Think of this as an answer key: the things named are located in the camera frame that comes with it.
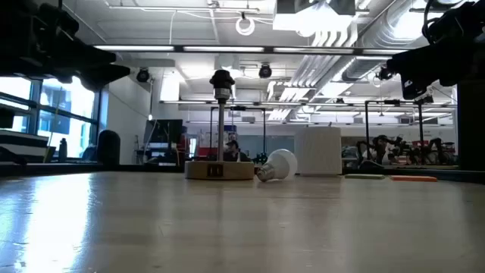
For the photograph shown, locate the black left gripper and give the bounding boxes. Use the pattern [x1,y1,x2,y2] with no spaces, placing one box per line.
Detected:
[0,0,132,93]

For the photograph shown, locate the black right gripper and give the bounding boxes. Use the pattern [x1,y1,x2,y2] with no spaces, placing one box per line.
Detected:
[386,0,485,101]

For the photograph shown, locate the lamp stand with wooden base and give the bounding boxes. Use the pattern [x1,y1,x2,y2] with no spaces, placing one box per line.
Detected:
[184,69,255,181]

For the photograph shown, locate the white lightbulb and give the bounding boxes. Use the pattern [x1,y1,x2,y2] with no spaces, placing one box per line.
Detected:
[256,149,299,183]

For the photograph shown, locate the background robot arms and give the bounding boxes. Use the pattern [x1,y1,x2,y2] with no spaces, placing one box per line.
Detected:
[355,134,458,166]

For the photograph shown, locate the black rounded chair back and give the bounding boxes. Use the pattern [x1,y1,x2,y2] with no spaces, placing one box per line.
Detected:
[96,129,121,167]

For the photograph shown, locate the black monitor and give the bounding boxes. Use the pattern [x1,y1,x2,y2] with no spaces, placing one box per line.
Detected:
[143,119,183,144]

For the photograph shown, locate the orange sticky note pad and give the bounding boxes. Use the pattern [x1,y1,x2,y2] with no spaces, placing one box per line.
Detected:
[390,174,438,183]

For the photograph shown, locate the grey desk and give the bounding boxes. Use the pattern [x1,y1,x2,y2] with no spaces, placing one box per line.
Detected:
[0,130,57,164]

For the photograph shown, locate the green sticky note pad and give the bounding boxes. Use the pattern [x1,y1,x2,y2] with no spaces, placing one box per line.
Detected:
[343,173,386,180]

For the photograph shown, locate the white ribbed cup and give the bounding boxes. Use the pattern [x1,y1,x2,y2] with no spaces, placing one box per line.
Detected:
[294,126,343,176]

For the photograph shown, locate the person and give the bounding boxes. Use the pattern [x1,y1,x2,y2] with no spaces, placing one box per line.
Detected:
[223,139,252,163]

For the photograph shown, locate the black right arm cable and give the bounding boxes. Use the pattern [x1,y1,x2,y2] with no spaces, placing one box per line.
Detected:
[421,0,455,43]

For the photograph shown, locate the black background rig frame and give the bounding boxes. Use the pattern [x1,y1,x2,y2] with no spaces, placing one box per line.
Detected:
[364,99,425,165]

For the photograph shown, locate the white ceiling cable coil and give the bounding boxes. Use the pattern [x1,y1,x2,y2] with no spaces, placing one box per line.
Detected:
[235,17,256,37]

